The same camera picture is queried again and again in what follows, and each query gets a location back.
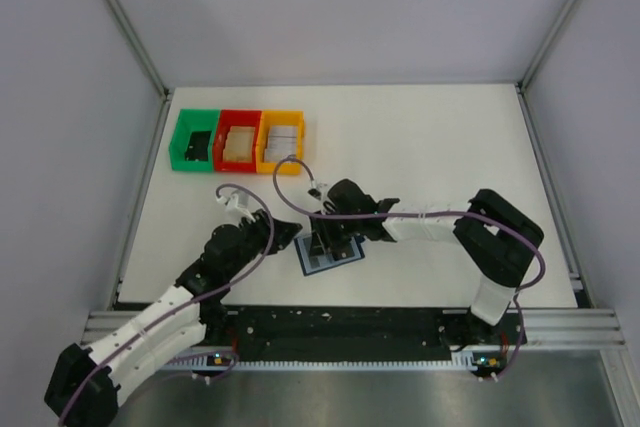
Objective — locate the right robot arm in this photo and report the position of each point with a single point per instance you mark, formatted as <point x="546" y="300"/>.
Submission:
<point x="500" y="240"/>

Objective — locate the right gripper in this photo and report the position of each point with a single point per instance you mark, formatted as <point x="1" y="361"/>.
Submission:
<point x="329" y="229"/>

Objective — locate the silver cards stack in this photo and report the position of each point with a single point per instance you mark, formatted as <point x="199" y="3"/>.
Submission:
<point x="281" y="142"/>

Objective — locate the blue card holder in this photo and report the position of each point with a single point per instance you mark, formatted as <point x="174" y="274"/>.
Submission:
<point x="315" y="259"/>

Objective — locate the black cards stack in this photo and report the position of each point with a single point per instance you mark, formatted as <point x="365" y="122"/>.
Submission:
<point x="197" y="149"/>

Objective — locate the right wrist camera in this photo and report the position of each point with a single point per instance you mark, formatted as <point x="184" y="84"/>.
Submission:
<point x="318" y="190"/>

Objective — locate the aluminium front rail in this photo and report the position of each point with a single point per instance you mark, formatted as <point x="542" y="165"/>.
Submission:
<point x="546" y="329"/>

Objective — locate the yellow plastic bin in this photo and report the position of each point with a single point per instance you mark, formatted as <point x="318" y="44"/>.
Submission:
<point x="268" y="119"/>

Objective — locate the red plastic bin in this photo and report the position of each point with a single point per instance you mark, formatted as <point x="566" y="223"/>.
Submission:
<point x="227" y="119"/>

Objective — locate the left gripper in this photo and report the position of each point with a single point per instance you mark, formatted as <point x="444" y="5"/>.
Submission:
<point x="270" y="227"/>

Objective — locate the left aluminium frame post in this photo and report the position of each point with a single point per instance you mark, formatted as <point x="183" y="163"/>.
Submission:
<point x="133" y="41"/>

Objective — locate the beige cards stack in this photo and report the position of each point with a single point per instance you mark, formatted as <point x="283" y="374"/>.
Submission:
<point x="238" y="146"/>

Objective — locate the right aluminium frame post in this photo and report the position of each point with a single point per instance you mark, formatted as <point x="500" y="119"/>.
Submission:
<point x="561" y="21"/>

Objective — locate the aluminium frame post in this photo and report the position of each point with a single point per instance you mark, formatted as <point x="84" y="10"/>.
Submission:
<point x="561" y="21"/>
<point x="133" y="41"/>

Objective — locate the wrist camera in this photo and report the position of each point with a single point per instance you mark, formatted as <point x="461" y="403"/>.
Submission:
<point x="235" y="202"/>
<point x="318" y="190"/>

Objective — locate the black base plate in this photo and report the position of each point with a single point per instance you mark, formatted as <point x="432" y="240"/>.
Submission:
<point x="352" y="334"/>

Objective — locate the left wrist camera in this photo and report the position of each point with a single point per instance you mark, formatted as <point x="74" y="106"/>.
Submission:
<point x="235" y="202"/>

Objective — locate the green plastic bin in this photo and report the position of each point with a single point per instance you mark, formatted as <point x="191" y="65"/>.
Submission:
<point x="190" y="120"/>

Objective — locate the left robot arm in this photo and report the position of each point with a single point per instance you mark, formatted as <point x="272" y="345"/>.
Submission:
<point x="89" y="384"/>

